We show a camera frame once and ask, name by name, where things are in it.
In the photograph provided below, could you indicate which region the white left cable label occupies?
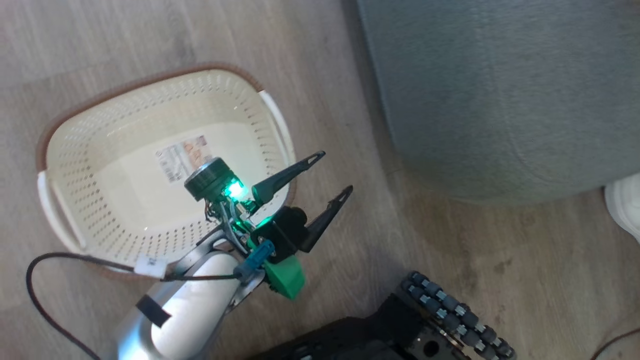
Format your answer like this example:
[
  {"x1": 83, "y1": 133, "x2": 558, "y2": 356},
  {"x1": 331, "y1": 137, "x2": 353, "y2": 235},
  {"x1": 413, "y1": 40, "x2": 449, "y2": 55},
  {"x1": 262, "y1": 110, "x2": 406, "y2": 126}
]
[{"x1": 133, "y1": 254, "x2": 167, "y2": 280}]

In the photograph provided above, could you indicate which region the blue left cable connector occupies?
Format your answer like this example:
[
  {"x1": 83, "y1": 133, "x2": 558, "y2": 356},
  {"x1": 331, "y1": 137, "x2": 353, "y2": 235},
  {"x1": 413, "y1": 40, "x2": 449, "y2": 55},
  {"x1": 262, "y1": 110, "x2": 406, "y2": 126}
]
[{"x1": 233, "y1": 239, "x2": 276, "y2": 281}]

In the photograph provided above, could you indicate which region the printed basket sticker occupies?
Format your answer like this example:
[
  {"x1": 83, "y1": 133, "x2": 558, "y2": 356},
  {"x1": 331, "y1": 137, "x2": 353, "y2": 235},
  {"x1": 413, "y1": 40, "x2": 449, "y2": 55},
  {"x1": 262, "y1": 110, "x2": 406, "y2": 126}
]
[{"x1": 154, "y1": 134, "x2": 209, "y2": 184}]

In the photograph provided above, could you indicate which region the thin dark floor cable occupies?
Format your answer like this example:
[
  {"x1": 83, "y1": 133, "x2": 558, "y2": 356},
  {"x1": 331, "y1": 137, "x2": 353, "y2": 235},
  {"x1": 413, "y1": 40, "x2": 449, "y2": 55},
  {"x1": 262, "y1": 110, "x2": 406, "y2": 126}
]
[{"x1": 590, "y1": 327, "x2": 640, "y2": 360}]

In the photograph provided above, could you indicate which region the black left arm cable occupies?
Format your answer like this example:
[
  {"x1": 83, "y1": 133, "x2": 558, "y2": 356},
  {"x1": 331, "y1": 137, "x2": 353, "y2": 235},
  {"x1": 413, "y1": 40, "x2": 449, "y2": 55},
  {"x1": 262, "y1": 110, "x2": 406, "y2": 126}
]
[{"x1": 26, "y1": 252, "x2": 242, "y2": 360}]

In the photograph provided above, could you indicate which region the white shoe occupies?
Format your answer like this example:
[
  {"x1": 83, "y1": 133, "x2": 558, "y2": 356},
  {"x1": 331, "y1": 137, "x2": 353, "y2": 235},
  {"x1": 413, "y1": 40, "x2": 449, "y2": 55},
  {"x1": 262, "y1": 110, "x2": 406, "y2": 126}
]
[{"x1": 603, "y1": 172, "x2": 640, "y2": 244}]

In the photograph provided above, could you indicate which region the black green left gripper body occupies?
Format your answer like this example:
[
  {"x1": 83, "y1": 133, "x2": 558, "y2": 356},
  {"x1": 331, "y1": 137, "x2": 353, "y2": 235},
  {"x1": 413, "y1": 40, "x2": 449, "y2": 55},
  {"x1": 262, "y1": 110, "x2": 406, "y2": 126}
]
[{"x1": 249, "y1": 206, "x2": 309, "y2": 301}]

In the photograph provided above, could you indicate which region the grey fabric sofa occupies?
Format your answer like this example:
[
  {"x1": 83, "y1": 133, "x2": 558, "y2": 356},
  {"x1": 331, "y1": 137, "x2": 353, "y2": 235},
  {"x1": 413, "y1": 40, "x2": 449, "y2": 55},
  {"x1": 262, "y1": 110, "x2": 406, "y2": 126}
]
[{"x1": 356, "y1": 0, "x2": 640, "y2": 207}]

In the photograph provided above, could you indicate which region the black roller omni wheel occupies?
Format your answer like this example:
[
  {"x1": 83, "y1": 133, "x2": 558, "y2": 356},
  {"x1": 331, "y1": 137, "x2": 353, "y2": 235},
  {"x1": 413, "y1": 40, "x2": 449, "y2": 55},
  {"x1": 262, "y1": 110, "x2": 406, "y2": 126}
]
[{"x1": 399, "y1": 270, "x2": 519, "y2": 360}]

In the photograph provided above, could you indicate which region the beige perforated laundry basket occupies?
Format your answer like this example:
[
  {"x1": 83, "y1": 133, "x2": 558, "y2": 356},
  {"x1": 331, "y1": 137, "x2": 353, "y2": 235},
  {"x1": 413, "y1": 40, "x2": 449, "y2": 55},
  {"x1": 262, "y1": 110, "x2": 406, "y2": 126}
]
[{"x1": 35, "y1": 62, "x2": 299, "y2": 281}]

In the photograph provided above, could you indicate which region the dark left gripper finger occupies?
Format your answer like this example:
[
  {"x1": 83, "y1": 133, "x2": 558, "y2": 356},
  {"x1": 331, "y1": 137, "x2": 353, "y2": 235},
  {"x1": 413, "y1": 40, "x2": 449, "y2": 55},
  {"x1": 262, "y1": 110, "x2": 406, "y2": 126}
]
[
  {"x1": 251, "y1": 151, "x2": 326, "y2": 206},
  {"x1": 299, "y1": 185, "x2": 354, "y2": 253}
]

